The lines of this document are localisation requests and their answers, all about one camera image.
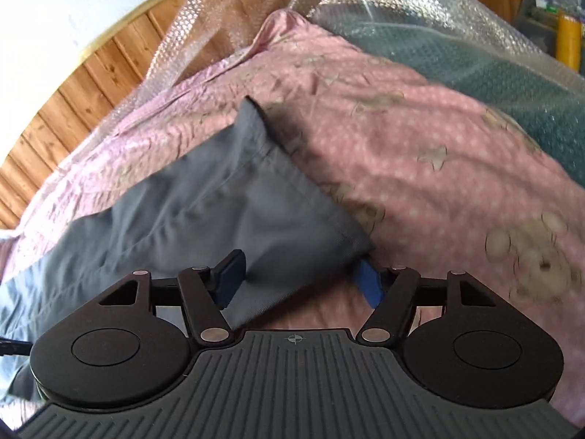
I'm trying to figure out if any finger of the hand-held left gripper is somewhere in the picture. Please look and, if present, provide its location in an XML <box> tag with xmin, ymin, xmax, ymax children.
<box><xmin>0</xmin><ymin>335</ymin><xmax>34</xmax><ymax>358</ymax></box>

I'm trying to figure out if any yellow cylindrical container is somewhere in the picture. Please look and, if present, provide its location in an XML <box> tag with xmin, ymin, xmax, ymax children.
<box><xmin>554</xmin><ymin>13</ymin><xmax>584</xmax><ymax>73</ymax></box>

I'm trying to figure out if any clear bubble wrap sheet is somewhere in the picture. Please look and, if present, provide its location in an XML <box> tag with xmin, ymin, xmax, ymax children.
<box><xmin>87</xmin><ymin>0</ymin><xmax>585</xmax><ymax>147</ymax></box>

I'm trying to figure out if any pink bear printed blanket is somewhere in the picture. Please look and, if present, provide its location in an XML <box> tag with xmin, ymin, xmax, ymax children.
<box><xmin>0</xmin><ymin>9</ymin><xmax>585</xmax><ymax>421</ymax></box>

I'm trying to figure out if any wooden panelling with gold trim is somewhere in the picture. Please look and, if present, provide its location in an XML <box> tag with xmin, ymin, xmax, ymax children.
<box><xmin>0</xmin><ymin>0</ymin><xmax>257</xmax><ymax>229</ymax></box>

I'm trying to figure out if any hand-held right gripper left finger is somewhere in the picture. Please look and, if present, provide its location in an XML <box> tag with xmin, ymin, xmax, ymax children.
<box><xmin>98</xmin><ymin>249</ymin><xmax>248</xmax><ymax>345</ymax></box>

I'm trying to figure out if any grey garment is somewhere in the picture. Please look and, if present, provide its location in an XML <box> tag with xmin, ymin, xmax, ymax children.
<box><xmin>0</xmin><ymin>96</ymin><xmax>376</xmax><ymax>398</ymax></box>

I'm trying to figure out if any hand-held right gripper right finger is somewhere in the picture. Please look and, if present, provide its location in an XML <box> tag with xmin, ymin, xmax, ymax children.
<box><xmin>354</xmin><ymin>258</ymin><xmax>497</xmax><ymax>345</ymax></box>

